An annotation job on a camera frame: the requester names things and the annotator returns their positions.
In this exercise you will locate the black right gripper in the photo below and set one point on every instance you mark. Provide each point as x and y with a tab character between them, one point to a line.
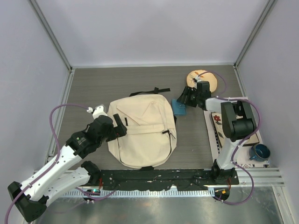
187	91

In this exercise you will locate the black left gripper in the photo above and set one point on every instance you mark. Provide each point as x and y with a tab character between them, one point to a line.
121	129

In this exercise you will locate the small blue wallet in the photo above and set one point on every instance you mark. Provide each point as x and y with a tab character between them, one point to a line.
178	108

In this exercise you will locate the cream canvas backpack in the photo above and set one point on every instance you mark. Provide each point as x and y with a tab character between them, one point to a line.
151	129

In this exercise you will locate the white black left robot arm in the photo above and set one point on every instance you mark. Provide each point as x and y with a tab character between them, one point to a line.
32	196

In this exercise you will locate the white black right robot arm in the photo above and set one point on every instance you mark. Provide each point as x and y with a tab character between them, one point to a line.
237	120

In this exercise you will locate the round bird pattern plate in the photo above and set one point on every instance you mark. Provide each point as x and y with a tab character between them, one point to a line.
207	76

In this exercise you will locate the square flower pattern plate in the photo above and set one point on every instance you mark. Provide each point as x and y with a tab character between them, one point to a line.
217	123

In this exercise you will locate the patterned white placemat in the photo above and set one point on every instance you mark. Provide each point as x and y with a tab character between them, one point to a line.
212	140

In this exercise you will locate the blue ceramic mug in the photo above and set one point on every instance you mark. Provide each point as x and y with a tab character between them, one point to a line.
259	152

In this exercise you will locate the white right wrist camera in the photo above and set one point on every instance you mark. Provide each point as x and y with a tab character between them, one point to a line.
197	78

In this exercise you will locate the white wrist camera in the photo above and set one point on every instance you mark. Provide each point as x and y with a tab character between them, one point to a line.
197	78
97	111

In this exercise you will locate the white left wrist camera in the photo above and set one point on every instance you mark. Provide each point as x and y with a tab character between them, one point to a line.
97	111

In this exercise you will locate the black mounting base plate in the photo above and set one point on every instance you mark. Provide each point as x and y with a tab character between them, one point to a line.
161	179

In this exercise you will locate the white slotted cable duct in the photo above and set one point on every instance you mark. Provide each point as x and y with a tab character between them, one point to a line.
172	192

